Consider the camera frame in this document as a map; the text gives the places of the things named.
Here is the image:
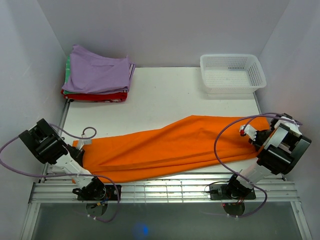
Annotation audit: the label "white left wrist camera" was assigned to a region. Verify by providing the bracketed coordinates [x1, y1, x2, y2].
[75, 135, 92, 150]

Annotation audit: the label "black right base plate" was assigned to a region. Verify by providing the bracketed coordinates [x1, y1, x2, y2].
[208, 183, 256, 200]

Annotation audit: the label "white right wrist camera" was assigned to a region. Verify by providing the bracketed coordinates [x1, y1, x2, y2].
[239, 124, 258, 141]

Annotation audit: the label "green folded trousers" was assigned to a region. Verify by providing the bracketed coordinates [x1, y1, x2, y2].
[64, 56, 71, 84]

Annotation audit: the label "red folded trousers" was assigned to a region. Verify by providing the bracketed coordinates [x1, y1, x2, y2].
[61, 90, 128, 103]

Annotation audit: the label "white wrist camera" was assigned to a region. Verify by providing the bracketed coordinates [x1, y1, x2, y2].
[239, 124, 258, 141]
[75, 135, 92, 150]

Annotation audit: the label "aluminium frame rail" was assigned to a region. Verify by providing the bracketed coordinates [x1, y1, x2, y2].
[19, 99, 313, 240]

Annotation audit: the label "white plastic basket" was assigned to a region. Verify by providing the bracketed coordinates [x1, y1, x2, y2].
[200, 54, 267, 95]

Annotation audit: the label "orange trousers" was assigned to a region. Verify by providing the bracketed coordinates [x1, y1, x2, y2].
[82, 115, 257, 183]

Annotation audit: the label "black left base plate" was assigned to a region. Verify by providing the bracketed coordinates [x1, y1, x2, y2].
[76, 184, 118, 202]

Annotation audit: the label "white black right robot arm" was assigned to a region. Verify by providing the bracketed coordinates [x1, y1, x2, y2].
[225, 113, 312, 199]

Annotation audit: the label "purple folded trousers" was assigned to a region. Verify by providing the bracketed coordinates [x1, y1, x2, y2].
[62, 44, 136, 94]

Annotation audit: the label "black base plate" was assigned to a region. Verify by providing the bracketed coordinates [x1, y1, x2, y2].
[76, 184, 118, 202]
[208, 183, 256, 200]

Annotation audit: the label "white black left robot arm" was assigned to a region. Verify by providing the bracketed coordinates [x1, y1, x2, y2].
[18, 119, 107, 201]

